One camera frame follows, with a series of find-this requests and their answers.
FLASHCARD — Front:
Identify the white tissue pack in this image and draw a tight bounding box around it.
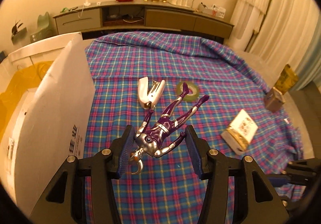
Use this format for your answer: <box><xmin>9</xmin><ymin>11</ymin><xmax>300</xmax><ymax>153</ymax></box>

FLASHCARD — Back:
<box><xmin>220</xmin><ymin>109</ymin><xmax>258</xmax><ymax>155</ymax></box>

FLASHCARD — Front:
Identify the purple silver action figure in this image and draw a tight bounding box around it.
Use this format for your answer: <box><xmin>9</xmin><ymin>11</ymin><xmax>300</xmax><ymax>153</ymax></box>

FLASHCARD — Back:
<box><xmin>128</xmin><ymin>83</ymin><xmax>209</xmax><ymax>175</ymax></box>

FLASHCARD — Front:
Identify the white stapler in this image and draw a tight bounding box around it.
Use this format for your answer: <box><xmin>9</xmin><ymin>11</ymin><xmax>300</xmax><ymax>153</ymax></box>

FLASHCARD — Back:
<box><xmin>138</xmin><ymin>77</ymin><xmax>165</xmax><ymax>110</ymax></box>

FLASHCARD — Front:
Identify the brown tin box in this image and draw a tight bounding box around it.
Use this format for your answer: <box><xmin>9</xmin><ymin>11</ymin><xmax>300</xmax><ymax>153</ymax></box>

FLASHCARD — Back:
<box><xmin>263</xmin><ymin>64</ymin><xmax>299</xmax><ymax>113</ymax></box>

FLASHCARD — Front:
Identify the white foam storage box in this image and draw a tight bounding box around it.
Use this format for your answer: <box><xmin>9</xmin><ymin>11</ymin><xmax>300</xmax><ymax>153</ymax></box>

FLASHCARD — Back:
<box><xmin>1</xmin><ymin>33</ymin><xmax>95</xmax><ymax>216</ymax></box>

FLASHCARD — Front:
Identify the green tape roll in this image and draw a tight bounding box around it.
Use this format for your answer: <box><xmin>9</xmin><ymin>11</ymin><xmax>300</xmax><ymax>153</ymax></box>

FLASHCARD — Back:
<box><xmin>175</xmin><ymin>80</ymin><xmax>200</xmax><ymax>102</ymax></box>

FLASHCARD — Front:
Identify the blue plaid tablecloth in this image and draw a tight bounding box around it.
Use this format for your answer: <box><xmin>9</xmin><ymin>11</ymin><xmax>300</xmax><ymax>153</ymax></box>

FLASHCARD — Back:
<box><xmin>82</xmin><ymin>31</ymin><xmax>305</xmax><ymax>224</ymax></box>

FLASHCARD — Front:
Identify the white curtain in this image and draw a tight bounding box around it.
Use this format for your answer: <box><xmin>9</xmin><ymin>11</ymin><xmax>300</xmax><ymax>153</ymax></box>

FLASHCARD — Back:
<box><xmin>224</xmin><ymin>0</ymin><xmax>320</xmax><ymax>90</ymax></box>

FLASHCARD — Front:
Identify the green plastic chair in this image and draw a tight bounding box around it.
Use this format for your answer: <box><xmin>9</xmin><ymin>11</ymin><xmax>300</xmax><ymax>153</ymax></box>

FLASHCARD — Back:
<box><xmin>30</xmin><ymin>12</ymin><xmax>55</xmax><ymax>43</ymax></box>

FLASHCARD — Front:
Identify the long grey TV cabinet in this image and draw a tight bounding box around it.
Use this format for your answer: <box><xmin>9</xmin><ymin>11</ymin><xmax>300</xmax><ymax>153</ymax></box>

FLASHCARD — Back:
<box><xmin>54</xmin><ymin>0</ymin><xmax>233</xmax><ymax>39</ymax></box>

